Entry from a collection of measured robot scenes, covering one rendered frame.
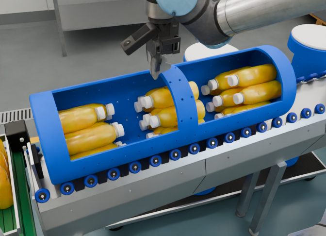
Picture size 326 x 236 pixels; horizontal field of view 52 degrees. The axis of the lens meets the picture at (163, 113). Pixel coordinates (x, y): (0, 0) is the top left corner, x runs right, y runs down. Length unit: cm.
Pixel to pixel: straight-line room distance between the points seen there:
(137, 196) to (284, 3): 79
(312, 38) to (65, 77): 226
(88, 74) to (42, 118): 242
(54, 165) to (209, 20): 56
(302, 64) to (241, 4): 116
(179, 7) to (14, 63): 304
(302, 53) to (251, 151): 70
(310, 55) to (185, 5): 118
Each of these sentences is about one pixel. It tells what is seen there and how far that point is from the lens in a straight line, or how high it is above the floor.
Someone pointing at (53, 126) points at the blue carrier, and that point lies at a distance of 95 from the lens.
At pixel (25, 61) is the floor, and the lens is 370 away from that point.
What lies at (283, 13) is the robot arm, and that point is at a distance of 74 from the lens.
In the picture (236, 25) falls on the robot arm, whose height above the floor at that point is 150.
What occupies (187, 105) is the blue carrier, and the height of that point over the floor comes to 118.
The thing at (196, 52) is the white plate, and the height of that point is 104.
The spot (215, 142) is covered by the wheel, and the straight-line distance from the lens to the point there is 123.
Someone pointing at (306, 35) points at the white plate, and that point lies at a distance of 195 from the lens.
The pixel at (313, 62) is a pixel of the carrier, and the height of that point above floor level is 95.
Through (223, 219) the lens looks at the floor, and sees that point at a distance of 220.
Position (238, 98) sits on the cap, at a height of 111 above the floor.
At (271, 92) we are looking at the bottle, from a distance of 128.
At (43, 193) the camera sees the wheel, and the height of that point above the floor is 97.
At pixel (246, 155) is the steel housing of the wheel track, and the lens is 136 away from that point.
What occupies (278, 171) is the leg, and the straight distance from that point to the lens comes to 172.
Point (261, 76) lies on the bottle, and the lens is 128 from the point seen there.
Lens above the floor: 182
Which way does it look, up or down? 40 degrees down
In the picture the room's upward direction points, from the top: 2 degrees clockwise
